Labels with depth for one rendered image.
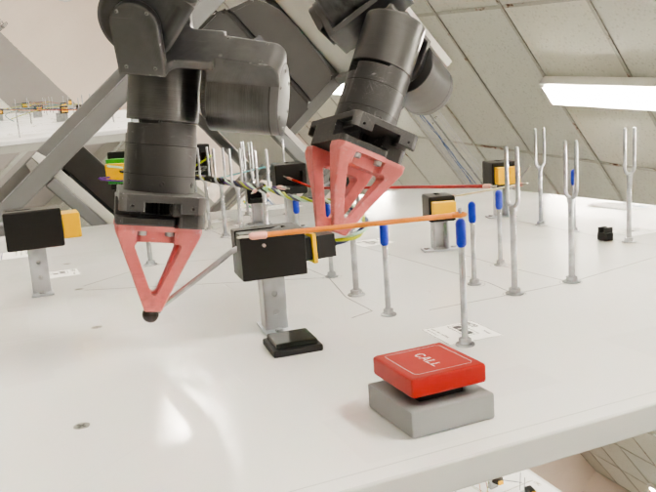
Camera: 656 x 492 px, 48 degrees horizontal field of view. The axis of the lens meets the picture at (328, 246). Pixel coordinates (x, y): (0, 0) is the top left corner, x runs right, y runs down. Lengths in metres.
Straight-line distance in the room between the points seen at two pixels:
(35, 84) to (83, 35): 0.69
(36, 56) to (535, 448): 7.81
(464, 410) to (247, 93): 0.29
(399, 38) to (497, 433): 0.37
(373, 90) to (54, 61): 7.52
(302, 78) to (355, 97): 1.08
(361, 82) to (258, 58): 0.13
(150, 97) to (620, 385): 0.39
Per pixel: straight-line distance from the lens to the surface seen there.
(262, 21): 1.72
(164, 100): 0.59
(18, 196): 1.54
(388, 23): 0.68
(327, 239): 0.64
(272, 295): 0.66
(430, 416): 0.43
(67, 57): 8.15
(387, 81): 0.67
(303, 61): 1.75
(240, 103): 0.58
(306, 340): 0.59
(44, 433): 0.51
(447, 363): 0.45
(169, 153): 0.59
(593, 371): 0.54
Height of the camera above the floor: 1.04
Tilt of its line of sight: 10 degrees up
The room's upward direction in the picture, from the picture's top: 41 degrees clockwise
